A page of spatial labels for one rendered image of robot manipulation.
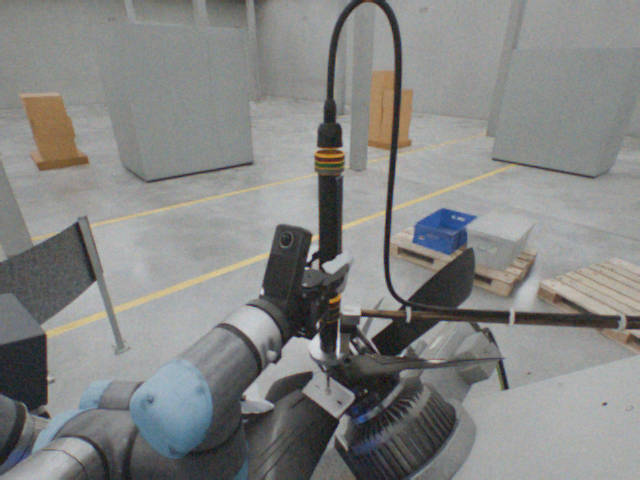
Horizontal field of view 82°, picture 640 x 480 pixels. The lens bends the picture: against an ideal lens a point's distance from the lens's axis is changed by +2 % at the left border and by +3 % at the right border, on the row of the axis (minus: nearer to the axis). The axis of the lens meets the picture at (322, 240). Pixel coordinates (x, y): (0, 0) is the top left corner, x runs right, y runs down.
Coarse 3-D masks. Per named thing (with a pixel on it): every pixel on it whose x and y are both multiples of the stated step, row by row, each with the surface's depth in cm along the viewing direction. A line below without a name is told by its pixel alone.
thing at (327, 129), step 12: (324, 108) 48; (336, 108) 48; (324, 120) 49; (336, 120) 49; (324, 132) 49; (336, 132) 49; (324, 144) 49; (336, 144) 49; (336, 324) 63; (324, 336) 64; (336, 336) 65; (324, 348) 65
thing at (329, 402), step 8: (320, 376) 75; (312, 384) 74; (320, 384) 74; (336, 384) 74; (304, 392) 72; (312, 392) 72; (320, 392) 72; (336, 392) 72; (344, 392) 72; (320, 400) 71; (328, 400) 71; (336, 400) 71; (344, 400) 71; (352, 400) 71; (328, 408) 69; (336, 408) 69; (344, 408) 69; (336, 416) 68
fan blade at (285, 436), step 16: (288, 400) 71; (304, 400) 70; (256, 416) 69; (272, 416) 68; (288, 416) 68; (304, 416) 67; (320, 416) 67; (256, 432) 66; (272, 432) 65; (288, 432) 65; (304, 432) 65; (320, 432) 65; (256, 448) 63; (272, 448) 62; (288, 448) 62; (304, 448) 62; (320, 448) 62; (256, 464) 60; (272, 464) 60; (288, 464) 60; (304, 464) 60
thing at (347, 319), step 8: (344, 304) 64; (344, 312) 62; (352, 312) 62; (360, 312) 62; (344, 320) 62; (352, 320) 62; (344, 328) 62; (352, 328) 62; (344, 336) 64; (312, 344) 67; (344, 344) 64; (312, 352) 66; (320, 352) 66; (336, 352) 66; (344, 352) 65; (320, 360) 64; (328, 360) 64; (336, 360) 64
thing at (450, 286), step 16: (464, 256) 77; (448, 272) 78; (464, 272) 82; (432, 288) 79; (448, 288) 83; (464, 288) 87; (432, 304) 83; (448, 304) 86; (400, 320) 80; (416, 320) 82; (432, 320) 85; (416, 336) 84
